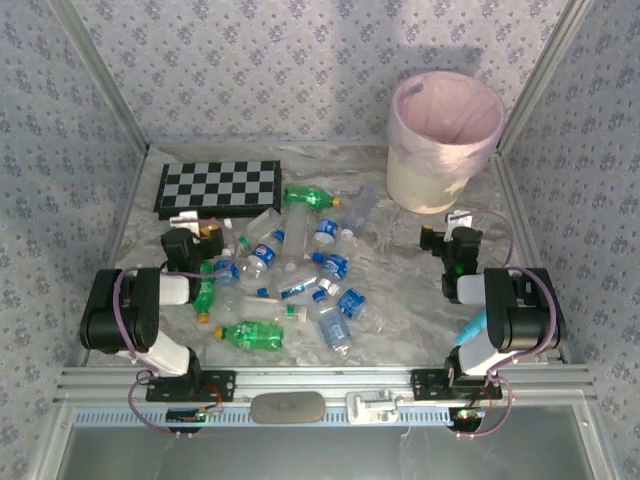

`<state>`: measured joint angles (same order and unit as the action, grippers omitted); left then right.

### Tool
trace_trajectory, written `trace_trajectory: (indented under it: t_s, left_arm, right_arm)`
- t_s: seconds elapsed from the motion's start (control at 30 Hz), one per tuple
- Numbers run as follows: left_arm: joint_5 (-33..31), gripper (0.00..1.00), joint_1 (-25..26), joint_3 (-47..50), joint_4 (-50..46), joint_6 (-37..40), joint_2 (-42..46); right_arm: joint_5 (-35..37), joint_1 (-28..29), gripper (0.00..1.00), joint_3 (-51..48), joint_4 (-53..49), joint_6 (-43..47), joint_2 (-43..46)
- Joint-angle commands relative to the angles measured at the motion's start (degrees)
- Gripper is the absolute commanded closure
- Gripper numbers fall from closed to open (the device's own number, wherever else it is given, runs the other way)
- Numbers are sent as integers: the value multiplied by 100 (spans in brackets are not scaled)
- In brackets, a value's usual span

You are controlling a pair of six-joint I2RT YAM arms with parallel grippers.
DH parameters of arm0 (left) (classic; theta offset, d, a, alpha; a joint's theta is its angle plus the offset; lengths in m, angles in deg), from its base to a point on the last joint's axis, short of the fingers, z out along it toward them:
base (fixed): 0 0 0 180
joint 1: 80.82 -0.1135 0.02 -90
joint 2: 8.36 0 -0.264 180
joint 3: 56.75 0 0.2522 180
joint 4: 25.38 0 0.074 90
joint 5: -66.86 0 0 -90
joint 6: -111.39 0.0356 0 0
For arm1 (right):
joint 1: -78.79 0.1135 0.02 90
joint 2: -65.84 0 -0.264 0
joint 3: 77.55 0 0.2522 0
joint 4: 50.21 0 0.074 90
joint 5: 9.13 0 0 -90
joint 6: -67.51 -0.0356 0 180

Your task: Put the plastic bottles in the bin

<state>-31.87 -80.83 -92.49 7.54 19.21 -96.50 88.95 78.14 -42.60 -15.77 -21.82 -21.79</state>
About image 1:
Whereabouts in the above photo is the clear bottle green neck band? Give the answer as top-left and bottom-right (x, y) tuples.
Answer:
(238, 294), (310, 325)
(236, 207), (282, 251)

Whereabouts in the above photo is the green bottle yellow cap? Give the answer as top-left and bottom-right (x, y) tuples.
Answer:
(282, 183), (343, 210)
(213, 319), (287, 352)
(193, 258), (217, 325)

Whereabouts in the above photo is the tall clear plastic bottle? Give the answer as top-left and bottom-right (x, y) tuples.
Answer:
(282, 203), (315, 274)

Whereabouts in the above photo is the clear bottle pale label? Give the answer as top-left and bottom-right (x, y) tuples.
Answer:
(341, 184), (380, 237)

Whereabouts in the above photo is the blue label bottle white cap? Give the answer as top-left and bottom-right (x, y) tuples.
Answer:
(318, 234), (357, 292)

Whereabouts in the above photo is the blue label plastic bottle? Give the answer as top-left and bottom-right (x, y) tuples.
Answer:
(336, 286), (387, 335)

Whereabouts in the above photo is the pale blue label bottle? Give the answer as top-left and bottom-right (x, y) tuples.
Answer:
(311, 289), (355, 357)

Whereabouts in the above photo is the cream waste bin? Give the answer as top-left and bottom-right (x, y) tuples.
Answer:
(385, 149), (481, 215)

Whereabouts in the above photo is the pink plastic bin liner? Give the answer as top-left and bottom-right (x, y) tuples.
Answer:
(387, 70), (507, 194)

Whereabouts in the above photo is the black grey chessboard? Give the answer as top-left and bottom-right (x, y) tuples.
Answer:
(153, 159), (283, 221)

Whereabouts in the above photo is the teal plastic tool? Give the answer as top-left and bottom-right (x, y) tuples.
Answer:
(454, 310), (487, 346)

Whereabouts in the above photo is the left circuit board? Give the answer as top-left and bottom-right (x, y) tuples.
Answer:
(165, 404), (225, 427)

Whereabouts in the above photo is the circuit board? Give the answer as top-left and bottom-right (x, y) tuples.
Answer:
(448, 407), (486, 432)
(165, 404), (225, 427)

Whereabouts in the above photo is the right circuit board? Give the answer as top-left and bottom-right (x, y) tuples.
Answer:
(448, 407), (486, 432)

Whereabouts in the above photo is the grey oval stone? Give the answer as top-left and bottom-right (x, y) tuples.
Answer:
(249, 391), (327, 426)

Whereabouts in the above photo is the grey glass panel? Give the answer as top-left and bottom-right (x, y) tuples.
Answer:
(52, 403), (619, 480)

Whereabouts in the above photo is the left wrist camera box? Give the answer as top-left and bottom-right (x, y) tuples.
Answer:
(168, 210), (202, 232)

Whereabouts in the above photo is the aluminium side rail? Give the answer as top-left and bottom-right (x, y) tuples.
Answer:
(67, 143), (152, 369)
(492, 149), (572, 365)

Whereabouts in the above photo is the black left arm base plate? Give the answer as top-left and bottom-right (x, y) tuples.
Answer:
(145, 369), (237, 404)

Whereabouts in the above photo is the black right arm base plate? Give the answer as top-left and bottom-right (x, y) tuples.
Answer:
(410, 368), (503, 401)

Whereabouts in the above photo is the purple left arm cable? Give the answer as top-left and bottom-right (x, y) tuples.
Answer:
(113, 215), (242, 437)

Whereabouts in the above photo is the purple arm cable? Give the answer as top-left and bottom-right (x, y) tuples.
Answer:
(452, 209), (564, 439)
(113, 215), (242, 437)

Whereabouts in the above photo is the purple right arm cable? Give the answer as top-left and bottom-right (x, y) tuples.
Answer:
(452, 209), (564, 439)

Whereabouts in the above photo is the white plastic bracket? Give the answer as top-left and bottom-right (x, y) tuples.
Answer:
(345, 389), (404, 426)

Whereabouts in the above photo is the aluminium corner post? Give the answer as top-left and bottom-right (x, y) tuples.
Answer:
(496, 0), (597, 157)
(49, 0), (152, 151)

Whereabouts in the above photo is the aluminium mounting rail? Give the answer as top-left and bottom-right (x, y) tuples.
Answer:
(55, 365), (599, 404)

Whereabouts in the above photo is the grey slotted cable duct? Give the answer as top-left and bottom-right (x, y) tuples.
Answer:
(74, 405), (454, 427)

